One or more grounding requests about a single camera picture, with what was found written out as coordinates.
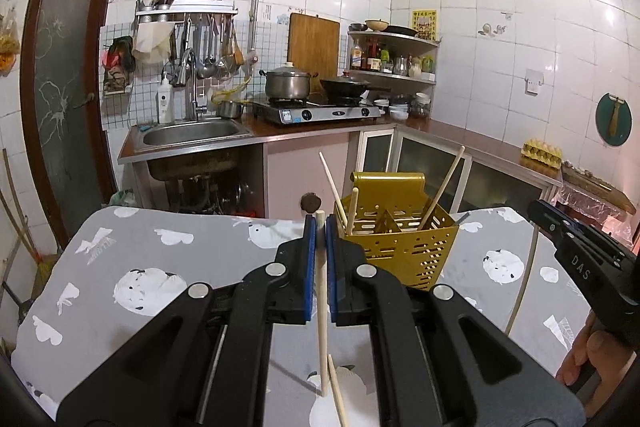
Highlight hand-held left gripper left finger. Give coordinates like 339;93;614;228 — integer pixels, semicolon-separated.
56;213;318;427

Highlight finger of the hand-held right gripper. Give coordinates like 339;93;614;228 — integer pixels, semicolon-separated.
534;213;597;254
528;199;602;241

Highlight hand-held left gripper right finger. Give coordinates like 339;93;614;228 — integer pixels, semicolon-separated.
325;213;587;427

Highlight pale wooden chopstick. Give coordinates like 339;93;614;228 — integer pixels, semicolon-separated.
346;188;360;237
319;151;349;236
505;227;541;337
313;210;330;397
417;145;466;232
327;353;350;427

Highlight yellow perforated utensil holder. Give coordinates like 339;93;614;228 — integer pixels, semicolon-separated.
340;172;460;293

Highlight hanging kitchen utensils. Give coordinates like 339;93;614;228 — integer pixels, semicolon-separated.
175;17;247;80

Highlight person's right hand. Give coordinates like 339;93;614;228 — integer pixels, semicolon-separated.
556;313;631;403

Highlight clear plastic sheet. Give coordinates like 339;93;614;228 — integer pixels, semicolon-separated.
554;184;634;239

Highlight long wooden board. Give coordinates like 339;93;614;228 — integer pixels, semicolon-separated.
560;162;640;216

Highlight yellow egg carton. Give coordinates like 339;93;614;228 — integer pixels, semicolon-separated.
521;138;564;168

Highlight kitchen counter cabinet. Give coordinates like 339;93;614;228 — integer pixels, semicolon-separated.
264;117;562;220

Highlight green round board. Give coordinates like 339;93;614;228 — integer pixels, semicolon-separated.
595;93;633;146

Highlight steel gas stove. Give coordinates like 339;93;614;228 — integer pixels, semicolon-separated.
251;99;384;126

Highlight grey printed tablecloth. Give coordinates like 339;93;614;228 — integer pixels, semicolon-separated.
10;206;601;427

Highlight steel kitchen sink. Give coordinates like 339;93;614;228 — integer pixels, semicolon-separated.
118;117;256;164

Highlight black wok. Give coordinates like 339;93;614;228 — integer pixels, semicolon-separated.
319;74;392;104

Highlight steel cooking pot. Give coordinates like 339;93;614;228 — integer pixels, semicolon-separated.
259;63;319;100

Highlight steel faucet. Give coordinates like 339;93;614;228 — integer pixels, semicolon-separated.
177;48;209;120

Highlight row of condiment bottles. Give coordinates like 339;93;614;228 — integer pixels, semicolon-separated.
350;39;436;75

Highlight white soap bottle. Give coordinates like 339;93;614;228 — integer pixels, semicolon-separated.
156;72;174;124

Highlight rectangular wooden cutting board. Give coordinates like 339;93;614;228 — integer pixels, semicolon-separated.
287;12;341;80

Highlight steel corner shelf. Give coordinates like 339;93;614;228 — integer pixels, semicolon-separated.
347;29;441;86

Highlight white cloth bag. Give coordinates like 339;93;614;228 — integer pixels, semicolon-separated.
132;24;174;66

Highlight brown framed glass door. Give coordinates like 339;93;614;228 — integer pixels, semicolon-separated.
20;0;124;249

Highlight thin wooden stick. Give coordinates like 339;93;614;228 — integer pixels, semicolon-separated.
2;148;31;258

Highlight hanging plastic bags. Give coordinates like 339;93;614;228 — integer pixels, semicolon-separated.
0;7;22;76

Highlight hanging wooden handled tool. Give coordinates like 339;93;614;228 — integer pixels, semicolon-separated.
607;94;629;139

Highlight yellow wall poster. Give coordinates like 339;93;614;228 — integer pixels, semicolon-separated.
411;9;437;42

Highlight wall basket with dark items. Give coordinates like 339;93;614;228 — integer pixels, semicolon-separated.
102;36;136;98

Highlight steel wall utensil rack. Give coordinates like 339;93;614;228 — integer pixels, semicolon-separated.
135;4;239;26

